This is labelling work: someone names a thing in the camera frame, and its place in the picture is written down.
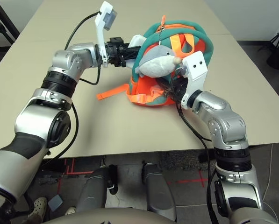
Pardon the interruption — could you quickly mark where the orange and teal backpack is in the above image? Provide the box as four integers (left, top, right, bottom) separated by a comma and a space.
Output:
96, 14, 215, 107

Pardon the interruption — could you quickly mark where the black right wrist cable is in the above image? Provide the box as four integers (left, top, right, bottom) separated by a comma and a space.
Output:
175, 69, 222, 224

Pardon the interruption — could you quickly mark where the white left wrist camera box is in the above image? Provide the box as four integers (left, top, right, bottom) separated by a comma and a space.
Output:
94, 0, 119, 69

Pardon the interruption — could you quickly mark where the grey robot right leg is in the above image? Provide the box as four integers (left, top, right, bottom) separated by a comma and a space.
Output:
141, 162, 178, 221

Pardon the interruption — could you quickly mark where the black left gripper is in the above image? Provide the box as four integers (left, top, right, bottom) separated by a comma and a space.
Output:
106, 36, 143, 69

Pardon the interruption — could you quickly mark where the grey square foot pedal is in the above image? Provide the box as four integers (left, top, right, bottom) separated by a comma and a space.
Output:
47, 195, 64, 212

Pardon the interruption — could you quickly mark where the grey white plush toy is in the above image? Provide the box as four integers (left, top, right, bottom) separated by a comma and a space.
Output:
134, 45, 185, 78

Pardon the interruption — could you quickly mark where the black tripod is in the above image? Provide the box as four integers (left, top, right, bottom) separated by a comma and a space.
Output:
266, 21, 279, 70

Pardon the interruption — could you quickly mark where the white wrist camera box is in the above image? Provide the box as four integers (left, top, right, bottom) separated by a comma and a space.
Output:
94, 0, 119, 69
179, 51, 209, 111

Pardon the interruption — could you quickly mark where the grey robot leg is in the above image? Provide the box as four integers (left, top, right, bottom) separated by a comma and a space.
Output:
76, 164, 119, 211
141, 162, 178, 221

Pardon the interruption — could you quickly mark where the white perforated clog shoe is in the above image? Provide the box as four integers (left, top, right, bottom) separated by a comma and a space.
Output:
27, 196, 48, 221
64, 206, 77, 216

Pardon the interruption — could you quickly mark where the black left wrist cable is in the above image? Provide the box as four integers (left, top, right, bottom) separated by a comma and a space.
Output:
42, 10, 103, 162

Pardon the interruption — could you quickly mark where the grey robot left leg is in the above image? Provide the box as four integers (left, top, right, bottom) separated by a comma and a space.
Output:
76, 164, 119, 211

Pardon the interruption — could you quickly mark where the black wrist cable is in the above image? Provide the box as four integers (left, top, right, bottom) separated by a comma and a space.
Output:
42, 10, 103, 162
175, 69, 222, 224

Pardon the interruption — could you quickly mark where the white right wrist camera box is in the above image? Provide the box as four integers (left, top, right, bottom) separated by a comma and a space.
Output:
179, 51, 209, 111

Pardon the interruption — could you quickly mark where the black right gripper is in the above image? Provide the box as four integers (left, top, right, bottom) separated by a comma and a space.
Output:
156, 75, 189, 102

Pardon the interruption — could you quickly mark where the beige robot torso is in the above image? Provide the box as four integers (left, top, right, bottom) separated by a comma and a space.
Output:
42, 206, 175, 224

